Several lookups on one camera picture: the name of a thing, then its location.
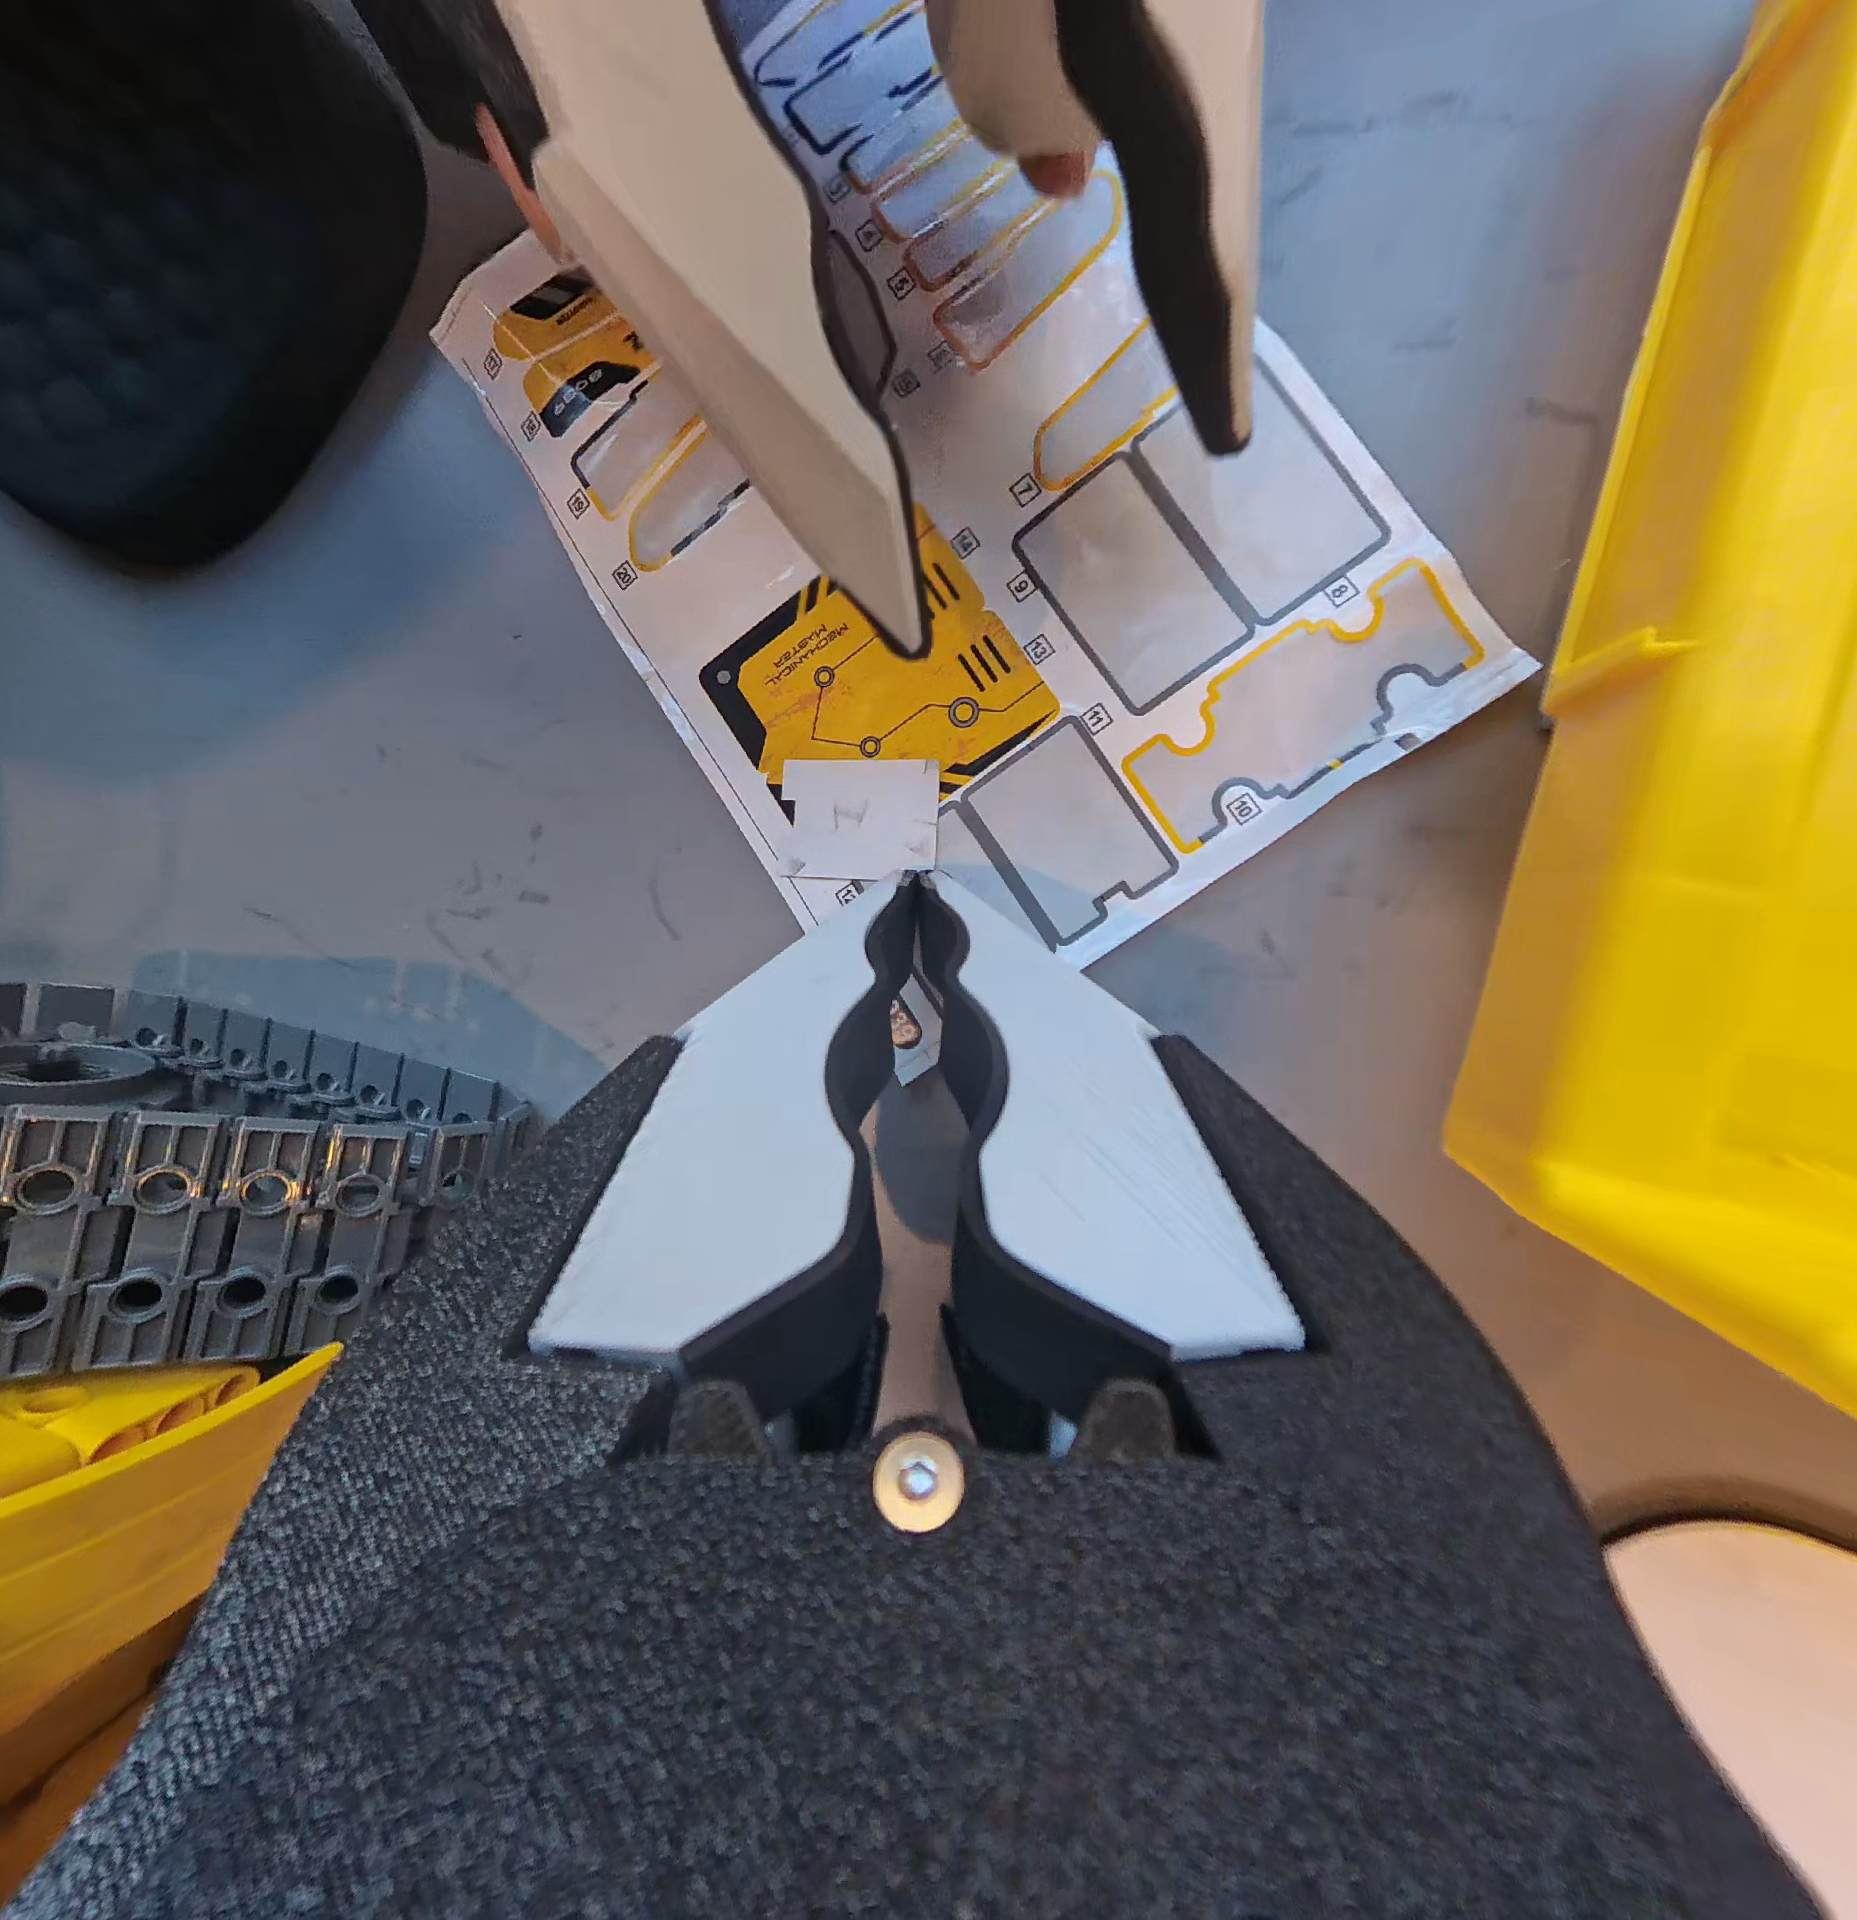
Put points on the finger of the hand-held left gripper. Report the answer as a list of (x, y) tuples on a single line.
[(687, 225), (1221, 180)]

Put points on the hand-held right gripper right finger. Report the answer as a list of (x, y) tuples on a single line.
[(1123, 1199)]

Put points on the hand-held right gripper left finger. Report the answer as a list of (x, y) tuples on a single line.
[(703, 1199)]

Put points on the sticker sheet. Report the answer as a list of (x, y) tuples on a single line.
[(1287, 495)]

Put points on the yellow grey brick robot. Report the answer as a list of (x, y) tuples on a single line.
[(193, 1199)]

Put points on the black chair armrest pad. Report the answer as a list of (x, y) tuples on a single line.
[(164, 269)]

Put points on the yellow plastic bin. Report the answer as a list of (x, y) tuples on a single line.
[(1694, 749)]

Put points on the white book stand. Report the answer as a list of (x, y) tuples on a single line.
[(1769, 1725)]

